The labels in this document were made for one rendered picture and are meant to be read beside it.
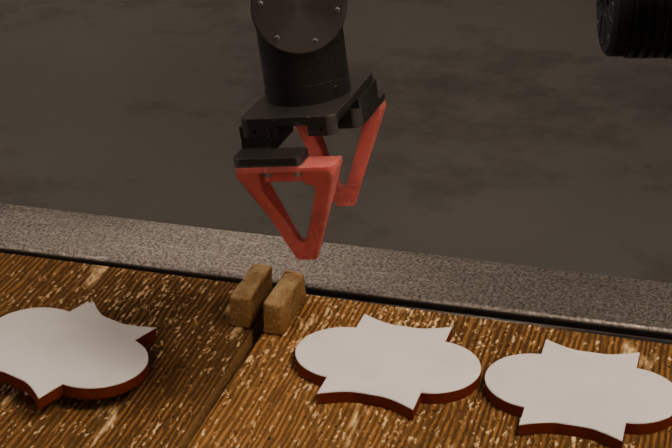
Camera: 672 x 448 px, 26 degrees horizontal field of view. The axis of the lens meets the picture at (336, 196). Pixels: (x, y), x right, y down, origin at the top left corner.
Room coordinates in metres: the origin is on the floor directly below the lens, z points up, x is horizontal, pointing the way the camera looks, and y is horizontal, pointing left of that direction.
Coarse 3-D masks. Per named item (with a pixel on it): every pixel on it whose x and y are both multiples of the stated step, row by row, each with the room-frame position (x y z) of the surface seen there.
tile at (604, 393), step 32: (544, 352) 0.91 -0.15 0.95; (576, 352) 0.91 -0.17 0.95; (512, 384) 0.87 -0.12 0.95; (544, 384) 0.87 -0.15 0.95; (576, 384) 0.87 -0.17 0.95; (608, 384) 0.87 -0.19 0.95; (640, 384) 0.87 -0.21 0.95; (544, 416) 0.83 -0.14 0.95; (576, 416) 0.83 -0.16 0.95; (608, 416) 0.83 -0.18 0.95; (640, 416) 0.83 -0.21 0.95
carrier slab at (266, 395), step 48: (288, 336) 0.95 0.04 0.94; (480, 336) 0.95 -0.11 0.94; (528, 336) 0.95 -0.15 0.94; (576, 336) 0.95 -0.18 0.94; (240, 384) 0.88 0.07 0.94; (288, 384) 0.88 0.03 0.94; (480, 384) 0.88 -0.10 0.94; (240, 432) 0.82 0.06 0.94; (288, 432) 0.82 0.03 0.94; (336, 432) 0.82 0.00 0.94; (384, 432) 0.82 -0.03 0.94; (432, 432) 0.82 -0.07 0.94; (480, 432) 0.82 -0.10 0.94
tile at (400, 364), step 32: (320, 352) 0.91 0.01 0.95; (352, 352) 0.91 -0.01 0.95; (384, 352) 0.91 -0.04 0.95; (416, 352) 0.91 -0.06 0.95; (448, 352) 0.91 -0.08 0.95; (320, 384) 0.88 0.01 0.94; (352, 384) 0.87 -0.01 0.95; (384, 384) 0.87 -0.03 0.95; (416, 384) 0.87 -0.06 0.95; (448, 384) 0.87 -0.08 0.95
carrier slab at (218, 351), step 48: (0, 288) 1.03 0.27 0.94; (48, 288) 1.03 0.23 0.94; (96, 288) 1.03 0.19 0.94; (144, 288) 1.03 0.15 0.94; (192, 288) 1.03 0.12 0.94; (192, 336) 0.95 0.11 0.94; (240, 336) 0.95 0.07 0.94; (0, 384) 0.88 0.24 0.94; (144, 384) 0.88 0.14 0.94; (192, 384) 0.88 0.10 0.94; (0, 432) 0.82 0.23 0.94; (48, 432) 0.82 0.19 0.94; (96, 432) 0.82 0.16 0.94; (144, 432) 0.82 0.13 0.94; (192, 432) 0.83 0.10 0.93
